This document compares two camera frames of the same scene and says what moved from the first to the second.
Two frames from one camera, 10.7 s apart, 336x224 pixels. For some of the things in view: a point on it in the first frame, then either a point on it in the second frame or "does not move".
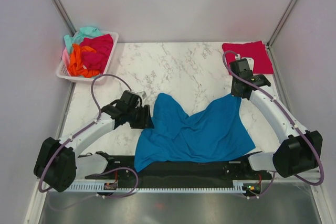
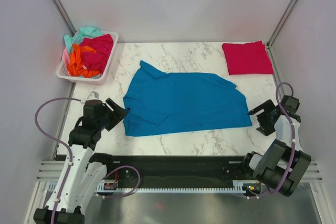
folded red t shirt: [257, 50] does not move
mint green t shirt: [77, 38] does not move
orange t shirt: [75, 68] does not move
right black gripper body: [234, 90] to [270, 111]
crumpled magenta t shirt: [97, 61] does not move
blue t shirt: [214, 132] to [166, 103]
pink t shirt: [65, 57] does not move
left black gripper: [145, 121] to [121, 112]
